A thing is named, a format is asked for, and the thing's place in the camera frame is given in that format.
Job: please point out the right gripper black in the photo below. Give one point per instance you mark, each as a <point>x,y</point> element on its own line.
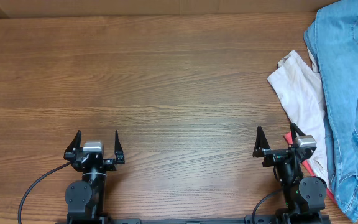
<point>261,150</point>

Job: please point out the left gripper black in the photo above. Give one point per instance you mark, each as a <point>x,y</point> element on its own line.
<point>69,154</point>

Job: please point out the red cloth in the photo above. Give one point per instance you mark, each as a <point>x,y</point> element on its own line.
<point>288,138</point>

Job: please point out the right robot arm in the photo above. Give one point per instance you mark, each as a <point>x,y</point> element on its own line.
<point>304,196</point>

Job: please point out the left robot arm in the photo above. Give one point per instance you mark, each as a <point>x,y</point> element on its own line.
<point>85,197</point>

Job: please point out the blue denim jeans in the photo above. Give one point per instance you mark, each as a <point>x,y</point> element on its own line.
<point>332,39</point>

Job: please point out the beige shirt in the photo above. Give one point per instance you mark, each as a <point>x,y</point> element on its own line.
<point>300,91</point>

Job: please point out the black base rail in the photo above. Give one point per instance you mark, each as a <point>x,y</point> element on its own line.
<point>194,221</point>

